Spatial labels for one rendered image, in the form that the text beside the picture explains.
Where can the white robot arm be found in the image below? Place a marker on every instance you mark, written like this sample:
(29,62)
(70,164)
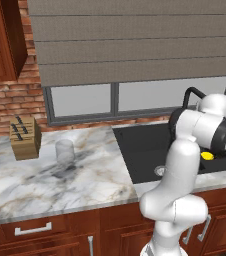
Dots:
(181,173)

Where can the black kitchen sink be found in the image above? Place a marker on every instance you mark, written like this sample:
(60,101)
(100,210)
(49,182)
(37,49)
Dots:
(145,150)

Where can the clear glass cup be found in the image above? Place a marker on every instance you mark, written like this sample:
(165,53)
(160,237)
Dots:
(65,153)

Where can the black sink tap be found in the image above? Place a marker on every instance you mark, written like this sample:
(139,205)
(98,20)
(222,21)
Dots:
(192,93)

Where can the grey framed window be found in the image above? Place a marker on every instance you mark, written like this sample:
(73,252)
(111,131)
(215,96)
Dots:
(115,100)

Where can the wooden knife block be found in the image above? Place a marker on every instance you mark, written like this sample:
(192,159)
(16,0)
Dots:
(25,140)

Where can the grey roman window blind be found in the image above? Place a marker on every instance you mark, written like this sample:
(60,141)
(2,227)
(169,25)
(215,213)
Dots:
(131,40)

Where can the yellow lemon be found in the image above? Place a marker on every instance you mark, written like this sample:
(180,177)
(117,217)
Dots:
(207,155)

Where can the red-brown base cupboard door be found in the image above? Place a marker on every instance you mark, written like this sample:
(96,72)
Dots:
(126,233)
(45,248)
(223,223)

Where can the red-brown drawer front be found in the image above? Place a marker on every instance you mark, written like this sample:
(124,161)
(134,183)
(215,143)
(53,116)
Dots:
(28,230)

